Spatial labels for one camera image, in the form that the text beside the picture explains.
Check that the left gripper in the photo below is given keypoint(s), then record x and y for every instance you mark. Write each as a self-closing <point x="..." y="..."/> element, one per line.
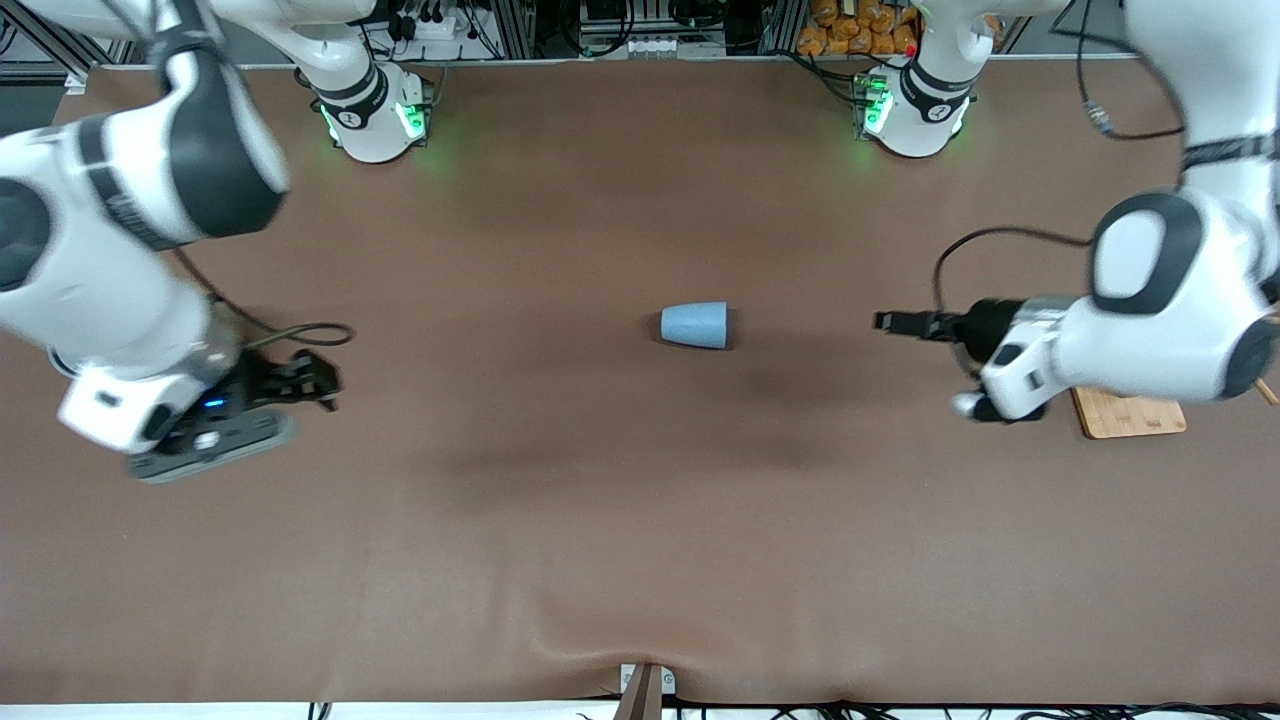
<point x="988" y="324"/>

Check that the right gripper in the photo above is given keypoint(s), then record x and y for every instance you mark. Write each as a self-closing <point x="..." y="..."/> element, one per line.
<point x="262" y="385"/>

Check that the light blue plastic cup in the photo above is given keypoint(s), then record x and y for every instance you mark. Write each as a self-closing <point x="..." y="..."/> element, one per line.
<point x="695" y="325"/>

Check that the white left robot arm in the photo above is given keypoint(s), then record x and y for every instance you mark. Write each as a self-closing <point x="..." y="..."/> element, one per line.
<point x="1180" y="300"/>

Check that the wooden cup rack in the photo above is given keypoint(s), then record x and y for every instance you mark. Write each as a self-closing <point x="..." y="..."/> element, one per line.
<point x="1130" y="415"/>

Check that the orange snack packets pile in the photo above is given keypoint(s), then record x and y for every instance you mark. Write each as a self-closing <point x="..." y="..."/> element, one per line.
<point x="850" y="30"/>

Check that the brown table cover mat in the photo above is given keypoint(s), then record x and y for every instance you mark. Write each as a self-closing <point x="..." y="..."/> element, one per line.
<point x="600" y="520"/>

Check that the white power strip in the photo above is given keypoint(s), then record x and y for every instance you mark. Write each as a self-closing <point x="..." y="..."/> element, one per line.
<point x="440" y="25"/>

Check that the white terminal block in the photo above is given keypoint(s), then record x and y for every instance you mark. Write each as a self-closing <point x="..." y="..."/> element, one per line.
<point x="660" y="46"/>

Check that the aluminium frame post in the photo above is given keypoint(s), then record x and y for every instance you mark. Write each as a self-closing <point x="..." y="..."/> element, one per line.
<point x="780" y="25"/>
<point x="515" y="30"/>

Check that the aluminium frame strut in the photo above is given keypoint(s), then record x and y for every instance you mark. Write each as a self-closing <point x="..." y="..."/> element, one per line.
<point x="50" y="40"/>

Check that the metal bracket with brown bar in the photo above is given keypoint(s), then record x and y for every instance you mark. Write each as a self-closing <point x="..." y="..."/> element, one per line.
<point x="645" y="695"/>

